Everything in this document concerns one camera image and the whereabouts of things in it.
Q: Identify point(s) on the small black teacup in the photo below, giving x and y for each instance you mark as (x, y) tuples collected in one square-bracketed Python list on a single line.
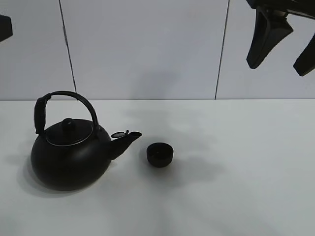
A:
[(159, 154)]

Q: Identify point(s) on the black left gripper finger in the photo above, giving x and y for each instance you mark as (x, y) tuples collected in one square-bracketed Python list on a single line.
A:
[(5, 28)]

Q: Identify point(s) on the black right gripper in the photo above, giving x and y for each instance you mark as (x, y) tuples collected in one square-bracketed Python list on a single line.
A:
[(271, 27)]

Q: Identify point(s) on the black cast iron teapot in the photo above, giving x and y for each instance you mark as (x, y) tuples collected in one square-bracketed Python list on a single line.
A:
[(74, 153)]

